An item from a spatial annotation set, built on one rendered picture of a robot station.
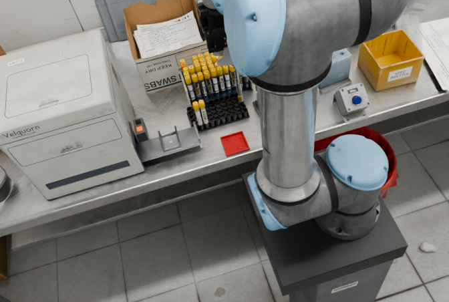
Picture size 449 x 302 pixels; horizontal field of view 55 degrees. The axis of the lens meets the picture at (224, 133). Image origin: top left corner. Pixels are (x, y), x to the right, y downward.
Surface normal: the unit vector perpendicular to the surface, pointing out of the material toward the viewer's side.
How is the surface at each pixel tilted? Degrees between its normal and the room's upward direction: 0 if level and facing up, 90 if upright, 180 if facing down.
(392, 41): 90
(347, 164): 8
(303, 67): 90
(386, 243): 4
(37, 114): 0
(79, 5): 90
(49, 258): 0
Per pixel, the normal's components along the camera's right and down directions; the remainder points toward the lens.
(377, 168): 0.02, -0.60
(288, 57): 0.22, 0.84
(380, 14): 0.35, 0.63
